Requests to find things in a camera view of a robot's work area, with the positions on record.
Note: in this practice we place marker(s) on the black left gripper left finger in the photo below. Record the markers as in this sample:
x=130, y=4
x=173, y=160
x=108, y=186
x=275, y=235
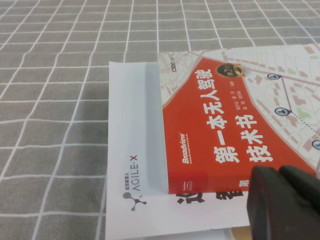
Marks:
x=275, y=215

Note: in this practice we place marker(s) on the book with red map cover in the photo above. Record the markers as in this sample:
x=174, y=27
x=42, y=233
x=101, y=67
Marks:
x=225, y=120

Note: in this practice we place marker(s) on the grey checked tablecloth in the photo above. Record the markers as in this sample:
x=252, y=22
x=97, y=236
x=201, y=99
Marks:
x=50, y=100

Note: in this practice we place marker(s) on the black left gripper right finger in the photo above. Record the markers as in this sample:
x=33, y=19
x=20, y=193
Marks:
x=303, y=183

